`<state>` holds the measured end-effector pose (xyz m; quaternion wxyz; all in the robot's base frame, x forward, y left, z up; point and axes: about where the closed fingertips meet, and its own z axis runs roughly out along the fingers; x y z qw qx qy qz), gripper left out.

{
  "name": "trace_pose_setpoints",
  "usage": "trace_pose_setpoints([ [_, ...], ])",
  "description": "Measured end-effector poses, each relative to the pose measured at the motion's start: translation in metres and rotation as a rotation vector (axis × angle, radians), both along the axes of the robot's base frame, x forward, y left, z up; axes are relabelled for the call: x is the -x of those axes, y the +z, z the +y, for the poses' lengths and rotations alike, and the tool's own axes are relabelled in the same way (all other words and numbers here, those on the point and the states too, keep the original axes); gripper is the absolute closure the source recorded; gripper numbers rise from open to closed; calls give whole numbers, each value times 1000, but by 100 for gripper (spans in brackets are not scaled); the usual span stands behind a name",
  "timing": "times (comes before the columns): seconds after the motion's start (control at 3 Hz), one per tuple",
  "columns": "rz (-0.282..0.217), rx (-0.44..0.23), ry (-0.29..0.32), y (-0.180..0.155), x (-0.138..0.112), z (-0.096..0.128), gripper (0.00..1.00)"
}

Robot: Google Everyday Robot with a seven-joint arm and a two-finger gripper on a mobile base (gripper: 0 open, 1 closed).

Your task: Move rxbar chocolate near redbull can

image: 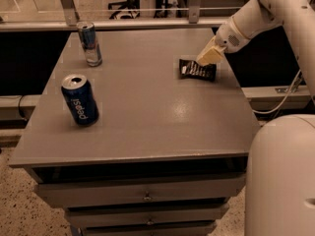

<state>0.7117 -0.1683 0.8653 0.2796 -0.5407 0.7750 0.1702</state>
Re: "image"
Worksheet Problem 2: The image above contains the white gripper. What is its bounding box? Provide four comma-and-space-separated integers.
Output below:
196, 17, 249, 66

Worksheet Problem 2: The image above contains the black rxbar chocolate wrapper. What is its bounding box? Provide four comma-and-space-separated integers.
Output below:
179, 59, 217, 82

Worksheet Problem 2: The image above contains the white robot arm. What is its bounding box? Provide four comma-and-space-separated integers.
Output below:
197, 0, 315, 236

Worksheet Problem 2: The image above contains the blue silver redbull can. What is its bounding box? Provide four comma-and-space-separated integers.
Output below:
77, 22, 102, 67

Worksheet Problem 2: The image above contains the blue pepsi can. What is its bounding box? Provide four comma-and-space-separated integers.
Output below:
61, 74, 99, 126

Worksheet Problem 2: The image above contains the black office chair base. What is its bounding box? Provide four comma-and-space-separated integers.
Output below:
107, 0, 140, 20

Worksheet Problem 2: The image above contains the grey drawer cabinet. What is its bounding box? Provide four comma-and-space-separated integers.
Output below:
8, 28, 261, 236

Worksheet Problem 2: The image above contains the top grey drawer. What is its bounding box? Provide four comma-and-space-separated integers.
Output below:
34, 174, 245, 207

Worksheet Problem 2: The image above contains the grey drawer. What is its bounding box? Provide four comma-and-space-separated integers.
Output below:
66, 203, 229, 228
34, 174, 245, 207
83, 221, 217, 236

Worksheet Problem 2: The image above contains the grey metal railing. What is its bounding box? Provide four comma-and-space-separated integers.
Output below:
0, 0, 315, 34

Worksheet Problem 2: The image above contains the bottom grey drawer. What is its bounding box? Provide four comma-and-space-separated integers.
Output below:
83, 221, 217, 236

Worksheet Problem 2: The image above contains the middle grey drawer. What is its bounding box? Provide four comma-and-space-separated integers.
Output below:
66, 203, 229, 228

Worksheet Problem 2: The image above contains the white cable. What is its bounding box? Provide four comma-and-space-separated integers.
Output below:
251, 68, 303, 116

